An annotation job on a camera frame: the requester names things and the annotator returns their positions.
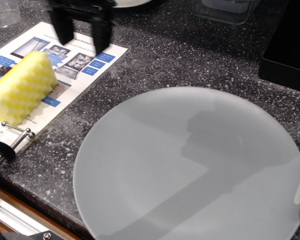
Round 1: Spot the yellow textured sponge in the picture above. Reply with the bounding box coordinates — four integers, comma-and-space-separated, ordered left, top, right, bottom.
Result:
0, 51, 58, 126

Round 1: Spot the black plastic tray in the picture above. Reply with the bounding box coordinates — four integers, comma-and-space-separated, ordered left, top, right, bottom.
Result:
258, 0, 300, 91

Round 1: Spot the black metal screw clamp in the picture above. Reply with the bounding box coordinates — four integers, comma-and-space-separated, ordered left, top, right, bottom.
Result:
0, 121, 36, 167

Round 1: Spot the wooden table edge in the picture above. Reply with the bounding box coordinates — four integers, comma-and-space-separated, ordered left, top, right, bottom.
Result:
0, 187, 80, 240

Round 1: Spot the round grey plate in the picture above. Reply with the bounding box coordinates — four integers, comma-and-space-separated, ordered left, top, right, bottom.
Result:
73, 86, 300, 240

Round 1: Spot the aluminium extrusion rail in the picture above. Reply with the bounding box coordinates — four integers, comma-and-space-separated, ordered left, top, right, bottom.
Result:
0, 198, 62, 240

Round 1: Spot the laminated dishwasher instruction sheet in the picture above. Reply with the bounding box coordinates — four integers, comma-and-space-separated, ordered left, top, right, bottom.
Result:
0, 22, 127, 151

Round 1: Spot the clear glass food container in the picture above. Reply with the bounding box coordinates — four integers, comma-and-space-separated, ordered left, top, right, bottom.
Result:
190, 0, 260, 26

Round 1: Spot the clear drinking glass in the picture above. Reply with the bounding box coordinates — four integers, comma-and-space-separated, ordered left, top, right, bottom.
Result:
0, 0, 21, 28

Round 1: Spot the white plate at back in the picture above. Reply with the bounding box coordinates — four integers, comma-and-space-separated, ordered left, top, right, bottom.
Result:
115, 0, 151, 8

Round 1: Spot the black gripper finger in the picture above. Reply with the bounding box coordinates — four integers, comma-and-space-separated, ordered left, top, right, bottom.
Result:
92, 21, 112, 54
49, 11, 74, 45

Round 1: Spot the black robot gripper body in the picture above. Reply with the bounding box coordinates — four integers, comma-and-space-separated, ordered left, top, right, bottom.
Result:
47, 0, 117, 28

